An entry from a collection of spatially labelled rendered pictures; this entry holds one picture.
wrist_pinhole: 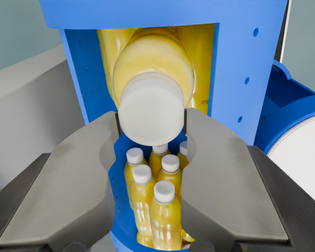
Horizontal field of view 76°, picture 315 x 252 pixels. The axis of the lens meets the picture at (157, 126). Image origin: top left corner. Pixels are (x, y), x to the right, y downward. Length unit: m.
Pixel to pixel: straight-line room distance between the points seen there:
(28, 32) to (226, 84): 1.53
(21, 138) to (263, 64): 0.56
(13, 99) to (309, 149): 0.71
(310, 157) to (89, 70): 0.51
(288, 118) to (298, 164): 0.12
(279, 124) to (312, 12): 1.20
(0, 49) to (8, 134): 1.23
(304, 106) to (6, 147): 0.68
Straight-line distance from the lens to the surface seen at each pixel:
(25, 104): 0.66
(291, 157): 0.56
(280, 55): 1.46
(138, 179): 0.42
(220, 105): 0.20
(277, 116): 0.55
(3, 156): 0.58
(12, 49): 1.74
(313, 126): 0.53
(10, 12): 1.68
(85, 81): 0.37
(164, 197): 0.38
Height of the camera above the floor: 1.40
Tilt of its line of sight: 59 degrees down
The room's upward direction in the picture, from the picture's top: 178 degrees counter-clockwise
